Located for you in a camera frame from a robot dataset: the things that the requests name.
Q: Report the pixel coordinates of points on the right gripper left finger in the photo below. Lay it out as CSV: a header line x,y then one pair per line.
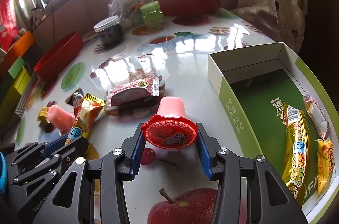
x,y
119,166

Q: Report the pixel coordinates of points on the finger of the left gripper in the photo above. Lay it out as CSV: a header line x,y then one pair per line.
x,y
30,167
50,147

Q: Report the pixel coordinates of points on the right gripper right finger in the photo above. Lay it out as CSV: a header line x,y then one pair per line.
x,y
221,165

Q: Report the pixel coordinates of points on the pink jelly cup red lid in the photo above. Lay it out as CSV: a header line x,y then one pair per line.
x,y
170,128

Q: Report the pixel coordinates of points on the long gold snack bar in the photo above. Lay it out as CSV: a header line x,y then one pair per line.
x,y
297,152

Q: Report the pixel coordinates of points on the yellow peanut candy packet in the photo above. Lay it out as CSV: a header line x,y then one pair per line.
x,y
325,165

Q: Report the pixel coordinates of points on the pink white small packet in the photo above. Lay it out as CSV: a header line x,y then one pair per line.
x,y
318,117

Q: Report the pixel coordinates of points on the orange pink jelly cup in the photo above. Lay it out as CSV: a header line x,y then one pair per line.
x,y
60,119

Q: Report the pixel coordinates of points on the yellow flat snack packet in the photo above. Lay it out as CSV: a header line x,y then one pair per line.
x,y
42,115

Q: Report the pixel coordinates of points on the dark red small packet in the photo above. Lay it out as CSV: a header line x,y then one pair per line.
x,y
75,100

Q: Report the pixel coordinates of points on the striped black white box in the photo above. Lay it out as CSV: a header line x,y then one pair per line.
x,y
19,110

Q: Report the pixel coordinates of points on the green yellow stacked boxes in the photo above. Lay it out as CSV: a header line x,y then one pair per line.
x,y
12,88

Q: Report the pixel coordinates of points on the pink white wafer packet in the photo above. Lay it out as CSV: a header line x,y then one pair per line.
x,y
148,87

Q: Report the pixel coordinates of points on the green white cardboard box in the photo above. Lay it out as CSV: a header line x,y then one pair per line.
x,y
253,84

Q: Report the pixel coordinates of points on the red oval bowl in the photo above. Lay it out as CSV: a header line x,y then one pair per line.
x,y
58,57

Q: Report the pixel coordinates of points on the orange box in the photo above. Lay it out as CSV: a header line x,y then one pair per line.
x,y
18,49

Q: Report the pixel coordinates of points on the dark jar white lid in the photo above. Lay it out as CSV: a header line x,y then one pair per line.
x,y
110,31

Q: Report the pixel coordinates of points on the red printed bag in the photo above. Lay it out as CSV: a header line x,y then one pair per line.
x,y
8,23

